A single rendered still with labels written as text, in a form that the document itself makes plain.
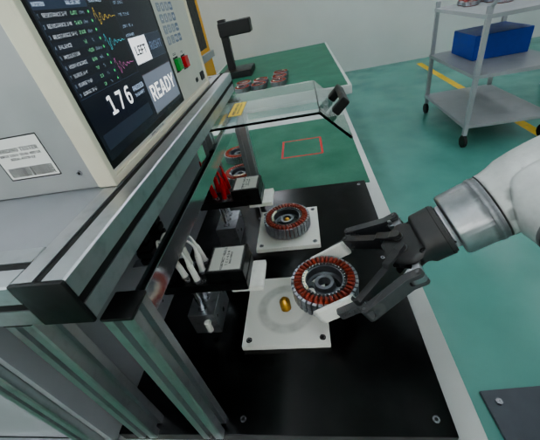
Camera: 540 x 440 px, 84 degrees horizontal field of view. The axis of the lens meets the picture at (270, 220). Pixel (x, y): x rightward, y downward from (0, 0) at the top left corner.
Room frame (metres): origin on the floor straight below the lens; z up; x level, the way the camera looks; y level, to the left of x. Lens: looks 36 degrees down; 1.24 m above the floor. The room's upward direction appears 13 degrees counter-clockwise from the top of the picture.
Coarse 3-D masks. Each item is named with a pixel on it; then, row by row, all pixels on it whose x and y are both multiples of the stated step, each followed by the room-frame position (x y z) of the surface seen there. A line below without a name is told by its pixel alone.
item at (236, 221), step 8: (232, 216) 0.63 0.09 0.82; (240, 216) 0.64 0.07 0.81; (224, 224) 0.60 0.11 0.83; (232, 224) 0.59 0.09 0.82; (240, 224) 0.62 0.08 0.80; (224, 232) 0.59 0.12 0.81; (232, 232) 0.58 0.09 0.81; (240, 232) 0.60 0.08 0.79; (224, 240) 0.59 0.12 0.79; (232, 240) 0.58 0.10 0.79; (240, 240) 0.59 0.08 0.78
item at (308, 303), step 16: (320, 256) 0.39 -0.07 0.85; (304, 272) 0.36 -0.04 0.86; (320, 272) 0.37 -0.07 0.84; (336, 272) 0.35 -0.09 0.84; (352, 272) 0.34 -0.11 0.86; (304, 288) 0.33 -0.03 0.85; (320, 288) 0.33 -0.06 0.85; (336, 288) 0.33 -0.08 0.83; (352, 288) 0.30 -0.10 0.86; (304, 304) 0.30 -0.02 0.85; (320, 304) 0.29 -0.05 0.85
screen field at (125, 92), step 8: (120, 88) 0.38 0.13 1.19; (128, 88) 0.40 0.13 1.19; (104, 96) 0.35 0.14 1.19; (112, 96) 0.36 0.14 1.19; (120, 96) 0.38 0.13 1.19; (128, 96) 0.40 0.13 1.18; (112, 104) 0.36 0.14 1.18; (120, 104) 0.37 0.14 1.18; (128, 104) 0.39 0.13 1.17; (112, 112) 0.35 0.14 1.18; (120, 112) 0.36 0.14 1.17
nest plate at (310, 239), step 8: (312, 208) 0.65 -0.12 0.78; (264, 216) 0.66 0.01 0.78; (312, 216) 0.61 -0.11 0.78; (264, 224) 0.62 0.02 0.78; (312, 224) 0.58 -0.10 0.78; (264, 232) 0.59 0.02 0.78; (312, 232) 0.55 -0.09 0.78; (264, 240) 0.56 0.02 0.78; (272, 240) 0.55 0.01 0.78; (280, 240) 0.55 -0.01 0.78; (288, 240) 0.54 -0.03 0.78; (296, 240) 0.53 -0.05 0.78; (304, 240) 0.53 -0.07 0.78; (312, 240) 0.52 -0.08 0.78; (320, 240) 0.52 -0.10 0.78; (256, 248) 0.54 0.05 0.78; (264, 248) 0.53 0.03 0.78; (272, 248) 0.53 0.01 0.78; (280, 248) 0.52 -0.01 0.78; (288, 248) 0.52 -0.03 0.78; (296, 248) 0.51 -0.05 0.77; (304, 248) 0.51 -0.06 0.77
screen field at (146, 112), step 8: (136, 112) 0.40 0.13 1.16; (144, 112) 0.41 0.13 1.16; (152, 112) 0.43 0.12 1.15; (128, 120) 0.37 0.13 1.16; (136, 120) 0.39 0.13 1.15; (144, 120) 0.41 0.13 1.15; (120, 128) 0.35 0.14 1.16; (128, 128) 0.37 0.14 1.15; (104, 136) 0.32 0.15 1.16; (112, 136) 0.33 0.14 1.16; (120, 136) 0.34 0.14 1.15; (112, 144) 0.33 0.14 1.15
